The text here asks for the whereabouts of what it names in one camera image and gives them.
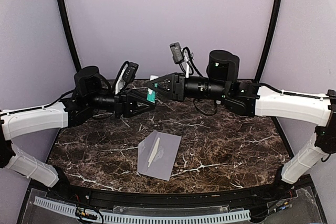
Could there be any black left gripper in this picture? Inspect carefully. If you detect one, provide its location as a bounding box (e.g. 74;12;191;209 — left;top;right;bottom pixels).
86;87;157;120

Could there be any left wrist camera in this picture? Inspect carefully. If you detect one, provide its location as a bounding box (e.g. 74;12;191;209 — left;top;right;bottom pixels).
113;61;139;95

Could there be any black left frame post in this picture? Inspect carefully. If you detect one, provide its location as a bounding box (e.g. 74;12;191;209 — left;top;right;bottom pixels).
57;0;82;72

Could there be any black frame corner post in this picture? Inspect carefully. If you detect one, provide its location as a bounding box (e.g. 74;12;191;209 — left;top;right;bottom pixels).
254;0;281;82

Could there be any black front rail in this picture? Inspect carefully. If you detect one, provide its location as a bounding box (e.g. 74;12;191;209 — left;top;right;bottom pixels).
25;182;297;210

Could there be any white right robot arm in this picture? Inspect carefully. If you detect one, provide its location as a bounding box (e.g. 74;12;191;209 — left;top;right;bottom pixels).
147;50;335;200

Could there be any white slotted cable duct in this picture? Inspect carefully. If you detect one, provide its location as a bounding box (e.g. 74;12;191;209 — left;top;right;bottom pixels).
34;196;250;223

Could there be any small white-capped glue bottle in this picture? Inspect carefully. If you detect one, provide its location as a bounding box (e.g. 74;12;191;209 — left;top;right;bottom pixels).
146;75;158;103

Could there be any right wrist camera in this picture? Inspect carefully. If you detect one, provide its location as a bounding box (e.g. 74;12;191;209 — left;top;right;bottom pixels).
170;42;191;78

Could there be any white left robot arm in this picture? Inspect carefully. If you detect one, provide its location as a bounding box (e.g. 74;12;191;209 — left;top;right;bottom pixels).
1;61;155;201

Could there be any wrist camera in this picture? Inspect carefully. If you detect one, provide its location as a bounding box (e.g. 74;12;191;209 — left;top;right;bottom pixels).
170;42;191;78
113;61;139;95

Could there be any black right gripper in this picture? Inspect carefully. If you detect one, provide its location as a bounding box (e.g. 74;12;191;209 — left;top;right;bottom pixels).
147;71;228;101

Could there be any grey paper envelope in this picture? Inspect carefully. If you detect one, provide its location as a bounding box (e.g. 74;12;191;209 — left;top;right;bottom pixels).
137;130;182;181

